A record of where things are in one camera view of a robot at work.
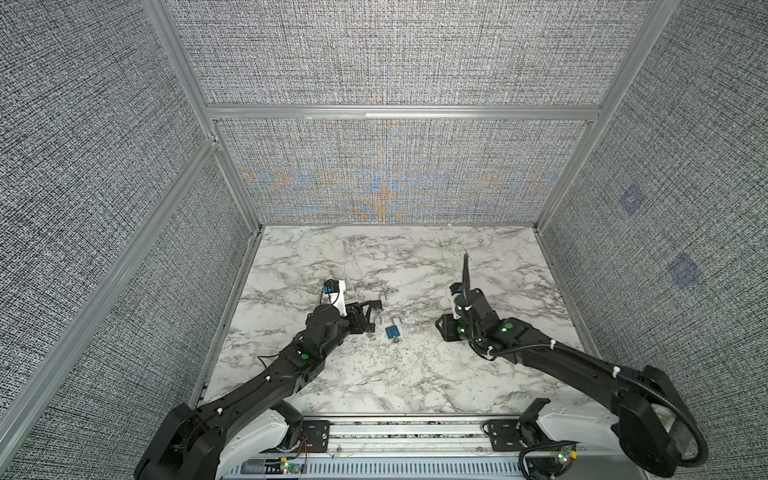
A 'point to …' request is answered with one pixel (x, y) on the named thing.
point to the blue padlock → (392, 331)
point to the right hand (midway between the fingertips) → (440, 321)
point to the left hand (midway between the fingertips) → (368, 304)
